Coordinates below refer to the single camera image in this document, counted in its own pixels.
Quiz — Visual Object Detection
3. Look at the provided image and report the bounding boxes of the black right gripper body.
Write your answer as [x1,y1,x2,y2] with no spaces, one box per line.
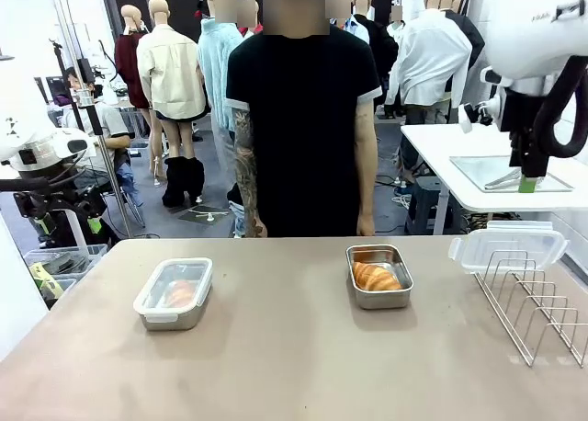
[499,87,552,135]

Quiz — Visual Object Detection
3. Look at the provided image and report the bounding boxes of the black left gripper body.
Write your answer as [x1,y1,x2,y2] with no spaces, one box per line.
[13,163,109,221]

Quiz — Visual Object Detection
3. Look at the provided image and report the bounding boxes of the metal tongs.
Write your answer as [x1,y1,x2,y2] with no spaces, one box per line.
[484,171,523,190]

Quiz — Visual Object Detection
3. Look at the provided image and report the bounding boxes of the metal baking tray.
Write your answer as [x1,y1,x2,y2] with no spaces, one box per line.
[448,155,575,194]

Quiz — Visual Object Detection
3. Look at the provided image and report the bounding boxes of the clear plastic snap lid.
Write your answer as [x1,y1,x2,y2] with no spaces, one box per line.
[132,256,214,324]
[447,221,571,275]

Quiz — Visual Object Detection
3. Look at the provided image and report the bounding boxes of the golden croissant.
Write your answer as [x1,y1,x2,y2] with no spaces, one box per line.
[164,279,197,309]
[352,260,402,292]

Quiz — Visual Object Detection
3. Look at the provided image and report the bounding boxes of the steel rectangular container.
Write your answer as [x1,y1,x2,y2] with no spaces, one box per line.
[345,244,413,311]
[139,273,213,332]

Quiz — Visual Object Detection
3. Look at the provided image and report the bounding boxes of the bare left forearm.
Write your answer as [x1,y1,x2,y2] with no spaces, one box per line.
[356,156,379,218]

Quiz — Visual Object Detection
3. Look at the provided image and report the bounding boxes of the tattooed right forearm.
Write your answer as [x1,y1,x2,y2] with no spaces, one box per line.
[233,156,265,221]

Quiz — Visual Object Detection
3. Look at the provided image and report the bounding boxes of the person's right hand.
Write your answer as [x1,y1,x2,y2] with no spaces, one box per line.
[244,216,269,239]

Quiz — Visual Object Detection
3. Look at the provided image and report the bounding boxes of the person's left hand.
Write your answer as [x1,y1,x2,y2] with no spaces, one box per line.
[356,213,379,237]

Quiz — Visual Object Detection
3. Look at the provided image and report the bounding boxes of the clear plastic storage bin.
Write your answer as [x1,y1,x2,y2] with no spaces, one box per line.
[22,244,109,302]

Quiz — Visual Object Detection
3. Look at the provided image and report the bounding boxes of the metal stand pole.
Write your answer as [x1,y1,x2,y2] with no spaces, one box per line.
[48,0,134,238]

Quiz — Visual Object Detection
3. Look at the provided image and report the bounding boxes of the seated person in white shirt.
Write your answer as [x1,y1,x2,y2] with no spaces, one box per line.
[59,66,139,206]

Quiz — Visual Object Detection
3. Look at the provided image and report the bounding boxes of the white table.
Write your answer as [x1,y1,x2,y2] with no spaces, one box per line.
[399,121,588,213]

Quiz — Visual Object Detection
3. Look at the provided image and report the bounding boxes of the mannequin in black jacket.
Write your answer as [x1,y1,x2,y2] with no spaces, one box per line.
[440,0,487,73]

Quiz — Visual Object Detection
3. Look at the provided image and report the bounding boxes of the mannequin in white shirt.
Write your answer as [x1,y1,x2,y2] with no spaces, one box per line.
[384,0,474,123]

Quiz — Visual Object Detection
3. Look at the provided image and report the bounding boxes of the dark stool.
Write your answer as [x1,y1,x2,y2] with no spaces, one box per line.
[403,176,449,236]

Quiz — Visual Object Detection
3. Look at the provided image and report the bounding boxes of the black tablet on stand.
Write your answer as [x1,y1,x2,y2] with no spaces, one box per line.
[76,57,96,85]

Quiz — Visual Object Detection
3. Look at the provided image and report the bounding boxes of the mannequin in dark red garment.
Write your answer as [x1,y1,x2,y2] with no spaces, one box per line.
[114,3,155,114]

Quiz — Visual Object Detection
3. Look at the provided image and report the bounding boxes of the mannequin in cream jacket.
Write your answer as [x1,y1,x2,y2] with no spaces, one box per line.
[136,0,209,209]

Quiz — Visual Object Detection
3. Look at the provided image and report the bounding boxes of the mannequin in light blue fleece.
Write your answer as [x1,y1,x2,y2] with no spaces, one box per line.
[197,0,249,238]

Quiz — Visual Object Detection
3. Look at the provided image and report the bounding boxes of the person in black T-shirt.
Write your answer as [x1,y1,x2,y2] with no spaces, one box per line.
[224,0,383,238]

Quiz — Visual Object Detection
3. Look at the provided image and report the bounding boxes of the mannequin in red jacket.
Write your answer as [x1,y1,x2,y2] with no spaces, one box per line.
[238,0,264,39]

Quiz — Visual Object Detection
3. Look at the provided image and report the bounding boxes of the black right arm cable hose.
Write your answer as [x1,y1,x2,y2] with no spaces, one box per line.
[532,55,588,160]

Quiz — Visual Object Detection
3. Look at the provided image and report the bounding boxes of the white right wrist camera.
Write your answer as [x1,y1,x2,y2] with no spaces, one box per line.
[458,99,495,135]

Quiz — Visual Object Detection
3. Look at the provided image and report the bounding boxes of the mannequin floor base plate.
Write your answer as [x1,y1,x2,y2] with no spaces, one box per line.
[177,207,231,225]

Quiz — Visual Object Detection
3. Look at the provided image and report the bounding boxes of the metal wire rack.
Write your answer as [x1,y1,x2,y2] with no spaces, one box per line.
[472,249,588,368]

